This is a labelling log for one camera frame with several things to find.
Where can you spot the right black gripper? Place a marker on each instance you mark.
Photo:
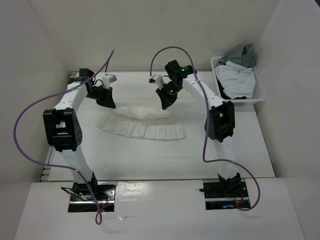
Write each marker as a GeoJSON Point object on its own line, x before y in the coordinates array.
{"type": "Point", "coordinates": [166, 101]}

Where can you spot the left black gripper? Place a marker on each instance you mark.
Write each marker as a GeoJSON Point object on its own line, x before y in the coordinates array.
{"type": "Point", "coordinates": [107, 100]}

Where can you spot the white pleated skirt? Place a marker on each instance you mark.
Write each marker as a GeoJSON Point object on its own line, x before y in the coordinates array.
{"type": "Point", "coordinates": [140, 122]}

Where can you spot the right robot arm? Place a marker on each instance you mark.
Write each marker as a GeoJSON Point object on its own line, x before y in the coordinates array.
{"type": "Point", "coordinates": [219, 124]}

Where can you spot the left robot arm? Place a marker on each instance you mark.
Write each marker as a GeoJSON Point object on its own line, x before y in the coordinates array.
{"type": "Point", "coordinates": [82, 174]}

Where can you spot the white plastic basket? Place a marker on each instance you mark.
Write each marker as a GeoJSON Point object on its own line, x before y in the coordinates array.
{"type": "Point", "coordinates": [259, 94]}

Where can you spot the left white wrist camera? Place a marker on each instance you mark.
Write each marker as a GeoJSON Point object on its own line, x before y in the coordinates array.
{"type": "Point", "coordinates": [107, 79]}

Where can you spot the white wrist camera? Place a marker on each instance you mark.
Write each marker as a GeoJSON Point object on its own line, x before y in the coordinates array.
{"type": "Point", "coordinates": [156, 79]}
{"type": "Point", "coordinates": [107, 79]}

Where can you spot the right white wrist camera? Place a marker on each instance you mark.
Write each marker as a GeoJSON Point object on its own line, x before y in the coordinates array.
{"type": "Point", "coordinates": [156, 79]}

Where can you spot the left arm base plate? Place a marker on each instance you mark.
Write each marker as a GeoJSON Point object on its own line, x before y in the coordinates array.
{"type": "Point", "coordinates": [81, 200]}

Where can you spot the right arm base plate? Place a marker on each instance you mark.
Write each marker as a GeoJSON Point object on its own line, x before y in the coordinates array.
{"type": "Point", "coordinates": [216, 199]}

